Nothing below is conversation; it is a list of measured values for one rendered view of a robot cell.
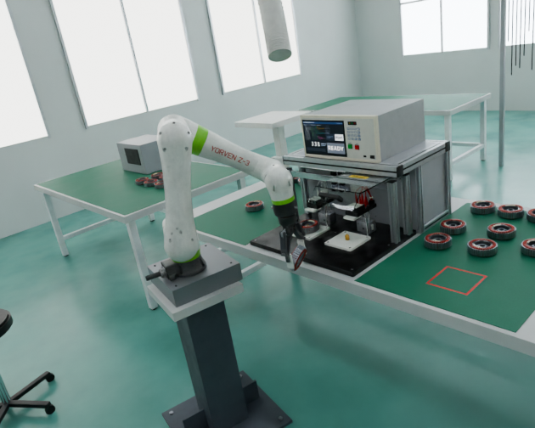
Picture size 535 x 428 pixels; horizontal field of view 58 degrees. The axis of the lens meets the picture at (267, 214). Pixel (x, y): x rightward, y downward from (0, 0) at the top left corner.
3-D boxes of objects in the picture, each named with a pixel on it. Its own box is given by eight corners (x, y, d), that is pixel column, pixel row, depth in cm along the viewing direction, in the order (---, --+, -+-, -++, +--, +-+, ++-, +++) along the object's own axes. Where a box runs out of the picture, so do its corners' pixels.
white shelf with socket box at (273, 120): (283, 194, 305) (272, 123, 289) (245, 188, 331) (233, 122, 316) (318, 177, 326) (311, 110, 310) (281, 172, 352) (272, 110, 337)
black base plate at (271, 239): (353, 277, 192) (352, 272, 191) (250, 244, 238) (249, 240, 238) (416, 233, 220) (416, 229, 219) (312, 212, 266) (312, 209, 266)
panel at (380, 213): (418, 230, 219) (414, 167, 208) (311, 208, 266) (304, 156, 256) (419, 229, 219) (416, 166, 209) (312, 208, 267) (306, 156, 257)
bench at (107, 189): (150, 314, 338) (123, 216, 312) (58, 256, 472) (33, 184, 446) (264, 253, 404) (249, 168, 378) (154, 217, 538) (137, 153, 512)
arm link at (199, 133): (152, 142, 178) (164, 111, 175) (153, 135, 190) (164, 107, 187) (198, 160, 184) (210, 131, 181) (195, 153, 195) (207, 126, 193)
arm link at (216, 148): (198, 159, 184) (210, 132, 182) (196, 152, 195) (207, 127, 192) (280, 193, 196) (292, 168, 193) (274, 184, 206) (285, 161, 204)
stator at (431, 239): (428, 238, 214) (428, 230, 213) (454, 240, 208) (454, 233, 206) (420, 249, 205) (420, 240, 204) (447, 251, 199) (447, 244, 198)
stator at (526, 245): (560, 252, 185) (560, 244, 183) (538, 261, 181) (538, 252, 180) (535, 243, 195) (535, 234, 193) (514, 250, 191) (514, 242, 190)
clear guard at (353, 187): (352, 211, 189) (351, 197, 187) (308, 203, 206) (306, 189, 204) (399, 186, 208) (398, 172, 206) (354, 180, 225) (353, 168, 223)
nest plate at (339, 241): (350, 251, 209) (350, 249, 209) (324, 244, 220) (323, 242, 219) (370, 239, 218) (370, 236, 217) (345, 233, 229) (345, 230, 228)
